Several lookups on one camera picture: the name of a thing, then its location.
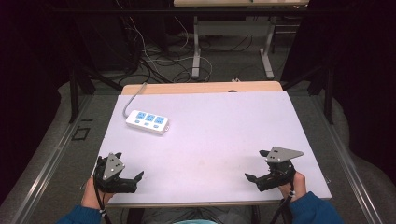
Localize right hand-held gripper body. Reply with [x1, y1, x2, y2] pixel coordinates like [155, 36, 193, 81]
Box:
[256, 146, 304, 192]

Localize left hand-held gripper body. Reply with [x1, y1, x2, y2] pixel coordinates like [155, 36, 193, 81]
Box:
[92, 151, 138, 194]

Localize person's right hand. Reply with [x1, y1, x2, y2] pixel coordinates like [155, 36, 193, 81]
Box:
[277, 171, 308, 203]

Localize person's left hand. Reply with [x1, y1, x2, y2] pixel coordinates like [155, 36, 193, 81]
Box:
[80, 176, 117, 210]

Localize white board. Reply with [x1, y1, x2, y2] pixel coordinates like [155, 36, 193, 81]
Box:
[92, 91, 332, 206]

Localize white power strip blue sockets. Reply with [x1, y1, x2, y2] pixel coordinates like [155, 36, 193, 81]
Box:
[125, 109, 170, 136]

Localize person's lap grey pants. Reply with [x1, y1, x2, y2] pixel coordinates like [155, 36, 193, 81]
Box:
[126, 205, 262, 224]

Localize black metal stand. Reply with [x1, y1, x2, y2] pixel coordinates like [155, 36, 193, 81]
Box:
[281, 63, 335, 125]
[67, 59, 124, 124]

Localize wooden table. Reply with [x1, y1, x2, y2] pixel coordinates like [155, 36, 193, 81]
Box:
[120, 80, 284, 96]

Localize dark curtain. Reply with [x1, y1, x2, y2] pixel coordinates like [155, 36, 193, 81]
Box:
[279, 0, 396, 186]
[0, 0, 76, 206]

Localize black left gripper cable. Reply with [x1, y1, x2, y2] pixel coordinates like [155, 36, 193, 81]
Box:
[92, 157, 113, 224]

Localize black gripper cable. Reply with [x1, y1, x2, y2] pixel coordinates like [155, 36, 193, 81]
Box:
[269, 181, 296, 224]
[92, 157, 113, 224]

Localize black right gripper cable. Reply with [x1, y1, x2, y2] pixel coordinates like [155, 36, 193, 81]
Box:
[269, 181, 296, 224]

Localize metal floor rail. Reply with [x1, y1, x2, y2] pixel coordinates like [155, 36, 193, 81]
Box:
[10, 94, 94, 224]
[311, 94, 386, 224]

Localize grey power strip cable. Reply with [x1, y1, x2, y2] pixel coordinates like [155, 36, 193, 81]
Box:
[122, 81, 149, 119]

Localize tangle of floor cables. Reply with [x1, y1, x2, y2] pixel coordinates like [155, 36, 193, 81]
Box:
[115, 0, 254, 84]

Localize white metal desk frame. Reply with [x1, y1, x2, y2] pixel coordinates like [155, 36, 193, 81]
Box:
[191, 15, 277, 80]

